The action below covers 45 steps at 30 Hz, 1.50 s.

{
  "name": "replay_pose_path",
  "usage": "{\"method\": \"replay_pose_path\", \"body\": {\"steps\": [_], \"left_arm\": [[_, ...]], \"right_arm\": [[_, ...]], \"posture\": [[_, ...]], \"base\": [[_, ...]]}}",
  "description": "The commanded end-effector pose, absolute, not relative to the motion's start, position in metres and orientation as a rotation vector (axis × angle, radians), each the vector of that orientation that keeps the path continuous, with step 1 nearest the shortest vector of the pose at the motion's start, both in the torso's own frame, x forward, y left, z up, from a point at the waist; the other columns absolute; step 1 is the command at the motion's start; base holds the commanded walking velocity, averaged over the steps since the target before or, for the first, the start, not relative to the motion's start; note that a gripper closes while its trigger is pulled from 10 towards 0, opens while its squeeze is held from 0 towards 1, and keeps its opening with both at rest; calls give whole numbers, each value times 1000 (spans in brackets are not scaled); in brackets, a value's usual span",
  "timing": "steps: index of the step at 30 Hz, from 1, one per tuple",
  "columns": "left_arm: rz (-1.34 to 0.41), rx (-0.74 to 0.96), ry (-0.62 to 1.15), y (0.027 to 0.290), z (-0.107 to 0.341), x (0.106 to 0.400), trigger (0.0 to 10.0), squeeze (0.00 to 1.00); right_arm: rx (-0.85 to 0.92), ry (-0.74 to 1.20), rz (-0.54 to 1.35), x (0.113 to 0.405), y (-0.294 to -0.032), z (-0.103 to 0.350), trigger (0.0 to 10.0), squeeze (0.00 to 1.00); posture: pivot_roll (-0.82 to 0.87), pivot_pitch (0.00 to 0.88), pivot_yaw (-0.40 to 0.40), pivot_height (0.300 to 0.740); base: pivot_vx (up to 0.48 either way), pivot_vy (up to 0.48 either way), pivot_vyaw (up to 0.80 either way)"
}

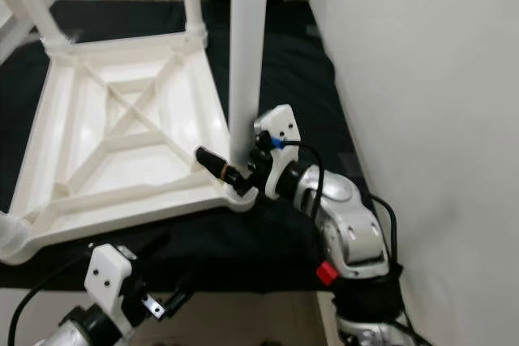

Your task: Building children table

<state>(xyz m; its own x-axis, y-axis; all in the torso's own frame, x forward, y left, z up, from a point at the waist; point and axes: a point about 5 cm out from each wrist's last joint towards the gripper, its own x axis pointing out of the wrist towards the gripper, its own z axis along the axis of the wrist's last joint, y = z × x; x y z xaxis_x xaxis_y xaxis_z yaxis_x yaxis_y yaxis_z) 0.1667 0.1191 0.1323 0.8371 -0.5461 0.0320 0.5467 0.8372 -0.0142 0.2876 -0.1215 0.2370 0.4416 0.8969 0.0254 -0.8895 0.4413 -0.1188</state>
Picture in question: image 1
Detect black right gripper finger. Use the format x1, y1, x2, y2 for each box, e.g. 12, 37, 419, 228
195, 146, 250, 194

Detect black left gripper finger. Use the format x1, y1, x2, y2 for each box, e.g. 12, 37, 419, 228
130, 233, 171, 262
166, 269, 201, 316

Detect white plastic table top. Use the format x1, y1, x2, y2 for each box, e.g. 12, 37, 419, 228
0, 30, 259, 266

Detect black tablecloth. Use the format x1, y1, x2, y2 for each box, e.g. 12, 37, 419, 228
0, 0, 367, 292

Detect red connector block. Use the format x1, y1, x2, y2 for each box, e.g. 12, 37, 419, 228
315, 261, 340, 286

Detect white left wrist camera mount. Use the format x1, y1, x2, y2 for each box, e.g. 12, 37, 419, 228
83, 243, 135, 335

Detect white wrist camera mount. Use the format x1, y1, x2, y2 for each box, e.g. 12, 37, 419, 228
253, 105, 302, 199
83, 243, 135, 335

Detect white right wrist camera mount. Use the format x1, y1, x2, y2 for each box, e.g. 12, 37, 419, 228
253, 105, 302, 199

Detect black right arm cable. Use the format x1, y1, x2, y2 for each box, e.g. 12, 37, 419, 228
280, 142, 328, 225

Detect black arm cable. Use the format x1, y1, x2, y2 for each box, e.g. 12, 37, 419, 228
8, 253, 94, 346
280, 142, 328, 225

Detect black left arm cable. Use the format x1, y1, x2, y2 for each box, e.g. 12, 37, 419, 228
8, 253, 94, 346

